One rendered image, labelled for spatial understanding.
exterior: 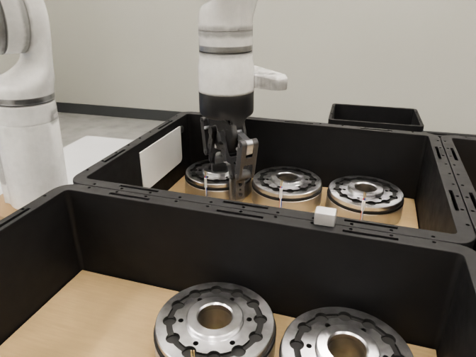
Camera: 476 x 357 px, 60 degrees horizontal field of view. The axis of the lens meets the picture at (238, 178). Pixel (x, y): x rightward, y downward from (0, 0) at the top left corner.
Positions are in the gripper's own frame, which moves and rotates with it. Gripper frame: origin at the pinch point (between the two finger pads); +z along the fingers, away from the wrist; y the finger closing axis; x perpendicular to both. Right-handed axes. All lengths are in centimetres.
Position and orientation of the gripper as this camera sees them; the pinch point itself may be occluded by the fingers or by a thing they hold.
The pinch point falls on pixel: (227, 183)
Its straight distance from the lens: 61.7
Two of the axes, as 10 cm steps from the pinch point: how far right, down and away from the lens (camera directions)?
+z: 0.0, 9.1, 4.2
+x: 8.8, -2.0, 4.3
